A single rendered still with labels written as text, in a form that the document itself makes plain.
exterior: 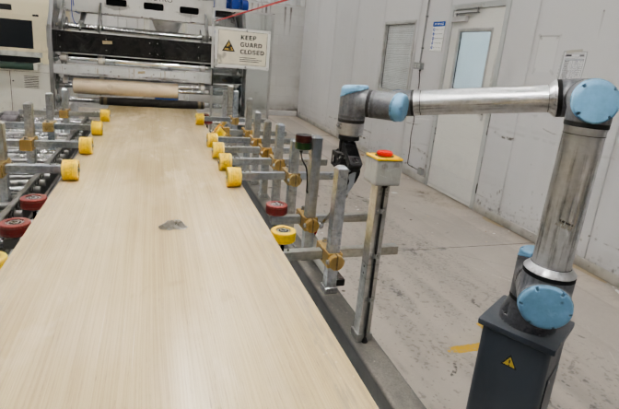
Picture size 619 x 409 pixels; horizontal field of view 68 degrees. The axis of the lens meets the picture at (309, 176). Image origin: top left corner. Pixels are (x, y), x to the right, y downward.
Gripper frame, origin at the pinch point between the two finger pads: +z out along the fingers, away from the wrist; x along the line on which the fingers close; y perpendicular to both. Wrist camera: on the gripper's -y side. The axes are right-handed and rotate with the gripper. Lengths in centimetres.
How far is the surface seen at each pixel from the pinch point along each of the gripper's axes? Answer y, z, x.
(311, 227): 7.1, 15.6, 8.2
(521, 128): 200, 6, -259
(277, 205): 14.5, 9.5, 19.6
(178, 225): -4, 9, 56
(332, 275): -15.2, 23.1, 7.9
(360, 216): 14.2, 14.3, -14.2
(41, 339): -56, 9, 82
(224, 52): 264, -37, 7
